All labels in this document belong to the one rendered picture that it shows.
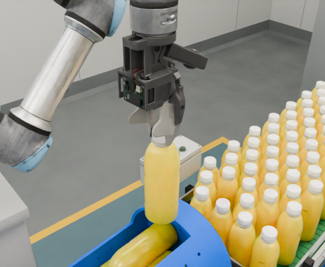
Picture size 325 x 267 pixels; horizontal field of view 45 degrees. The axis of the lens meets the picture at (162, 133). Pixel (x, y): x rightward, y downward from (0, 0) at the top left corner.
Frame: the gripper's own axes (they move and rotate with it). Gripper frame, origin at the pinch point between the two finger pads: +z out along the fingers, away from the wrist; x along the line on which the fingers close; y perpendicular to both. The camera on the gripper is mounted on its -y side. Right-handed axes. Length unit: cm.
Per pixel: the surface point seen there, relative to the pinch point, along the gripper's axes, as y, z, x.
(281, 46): -410, 129, -198
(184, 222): -4.1, 23.4, 3.1
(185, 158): -35, 35, -25
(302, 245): -49, 55, 14
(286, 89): -308, 134, -130
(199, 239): -4.2, 25.3, 7.5
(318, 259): -47, 56, 20
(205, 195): -25.4, 34.7, -7.8
